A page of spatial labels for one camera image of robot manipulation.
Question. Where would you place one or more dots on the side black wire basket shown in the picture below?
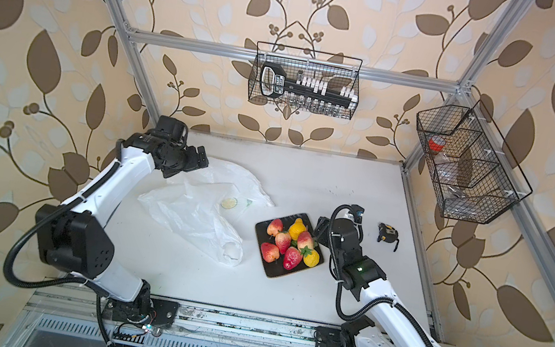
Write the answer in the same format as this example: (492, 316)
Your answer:
(477, 177)

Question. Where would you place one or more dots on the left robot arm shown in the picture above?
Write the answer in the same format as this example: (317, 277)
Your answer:
(72, 238)

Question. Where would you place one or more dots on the white plastic bag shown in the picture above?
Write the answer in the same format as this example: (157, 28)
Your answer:
(203, 207)

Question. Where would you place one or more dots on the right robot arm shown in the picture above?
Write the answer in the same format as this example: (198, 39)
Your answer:
(363, 289)

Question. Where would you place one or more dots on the small red strawberry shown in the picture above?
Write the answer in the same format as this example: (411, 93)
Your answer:
(283, 242)

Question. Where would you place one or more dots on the yellow fruit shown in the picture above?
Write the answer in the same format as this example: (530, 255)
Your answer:
(296, 229)
(311, 257)

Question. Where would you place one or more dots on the red item in basket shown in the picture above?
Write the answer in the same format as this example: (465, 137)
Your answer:
(436, 144)

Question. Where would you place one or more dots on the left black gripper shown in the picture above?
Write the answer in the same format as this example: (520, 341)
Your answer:
(192, 162)

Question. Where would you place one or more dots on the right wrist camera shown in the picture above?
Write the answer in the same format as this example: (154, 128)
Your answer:
(357, 213)

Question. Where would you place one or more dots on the black tray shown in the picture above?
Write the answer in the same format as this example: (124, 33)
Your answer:
(276, 269)

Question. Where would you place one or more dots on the black socket tool set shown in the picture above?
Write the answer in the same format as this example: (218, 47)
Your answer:
(274, 83)

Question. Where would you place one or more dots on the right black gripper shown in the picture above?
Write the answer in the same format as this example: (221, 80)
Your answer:
(324, 230)

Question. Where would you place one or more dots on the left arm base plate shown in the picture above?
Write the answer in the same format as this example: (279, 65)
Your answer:
(156, 312)

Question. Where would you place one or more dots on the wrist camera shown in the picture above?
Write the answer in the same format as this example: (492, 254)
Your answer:
(357, 213)
(171, 129)

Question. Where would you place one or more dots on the rear black wire basket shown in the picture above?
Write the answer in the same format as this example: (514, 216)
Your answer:
(338, 69)

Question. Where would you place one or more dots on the black yellow tape measure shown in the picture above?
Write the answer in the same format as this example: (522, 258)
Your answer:
(388, 234)

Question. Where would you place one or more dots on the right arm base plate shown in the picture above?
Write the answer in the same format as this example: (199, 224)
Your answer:
(332, 337)

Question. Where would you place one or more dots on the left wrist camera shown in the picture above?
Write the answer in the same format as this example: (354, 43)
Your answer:
(171, 129)

